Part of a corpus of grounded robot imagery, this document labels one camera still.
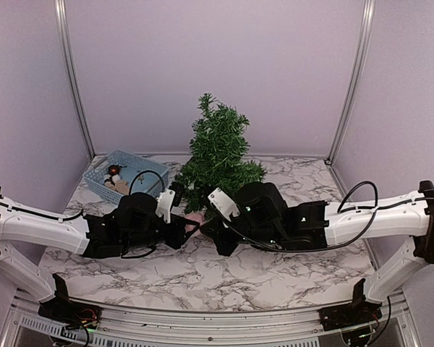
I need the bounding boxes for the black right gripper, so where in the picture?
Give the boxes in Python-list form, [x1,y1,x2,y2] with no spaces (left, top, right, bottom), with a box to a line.
[200,215,283,257]

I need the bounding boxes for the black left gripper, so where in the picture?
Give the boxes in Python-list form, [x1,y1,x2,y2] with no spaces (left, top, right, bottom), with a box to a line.
[123,214,199,252]

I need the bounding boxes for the pink fluffy pompom ornament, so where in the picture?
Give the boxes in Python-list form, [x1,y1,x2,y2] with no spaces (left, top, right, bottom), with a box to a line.
[184,212,205,232]

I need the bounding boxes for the small green christmas tree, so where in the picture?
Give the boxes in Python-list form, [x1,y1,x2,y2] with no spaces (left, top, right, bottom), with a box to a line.
[174,93,266,215]

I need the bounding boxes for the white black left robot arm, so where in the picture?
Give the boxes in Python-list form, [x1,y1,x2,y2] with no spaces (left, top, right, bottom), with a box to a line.
[0,182,200,324]

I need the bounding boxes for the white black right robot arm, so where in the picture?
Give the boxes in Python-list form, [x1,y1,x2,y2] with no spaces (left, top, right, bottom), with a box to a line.
[200,181,434,331]

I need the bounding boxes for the beige burlap bow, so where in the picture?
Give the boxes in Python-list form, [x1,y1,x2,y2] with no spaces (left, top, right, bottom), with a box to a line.
[114,180,129,195]

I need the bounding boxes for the white cotton boll sprig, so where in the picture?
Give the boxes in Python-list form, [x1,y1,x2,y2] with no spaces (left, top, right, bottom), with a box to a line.
[103,174,120,189]

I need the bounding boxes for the light blue perforated plastic basket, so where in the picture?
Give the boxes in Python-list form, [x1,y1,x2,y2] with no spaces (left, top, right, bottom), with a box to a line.
[82,150,169,205]

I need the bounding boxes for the dark red bauble ornament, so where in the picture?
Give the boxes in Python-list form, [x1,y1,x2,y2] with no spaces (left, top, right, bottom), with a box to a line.
[108,165,123,176]

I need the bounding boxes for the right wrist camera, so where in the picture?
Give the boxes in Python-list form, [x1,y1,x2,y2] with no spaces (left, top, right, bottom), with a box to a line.
[202,188,240,221]

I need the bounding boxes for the aluminium front rail frame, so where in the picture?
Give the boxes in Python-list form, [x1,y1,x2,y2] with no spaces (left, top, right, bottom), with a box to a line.
[0,290,421,346]

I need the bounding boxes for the right aluminium corner post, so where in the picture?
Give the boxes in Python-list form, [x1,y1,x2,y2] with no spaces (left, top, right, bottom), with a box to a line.
[326,0,376,166]

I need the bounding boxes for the aluminium corner post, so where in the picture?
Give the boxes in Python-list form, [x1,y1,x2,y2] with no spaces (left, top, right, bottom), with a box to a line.
[326,0,376,166]
[54,0,95,159]

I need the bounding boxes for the left aluminium corner post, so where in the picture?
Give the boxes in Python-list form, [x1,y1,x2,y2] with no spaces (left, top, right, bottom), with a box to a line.
[54,0,95,159]

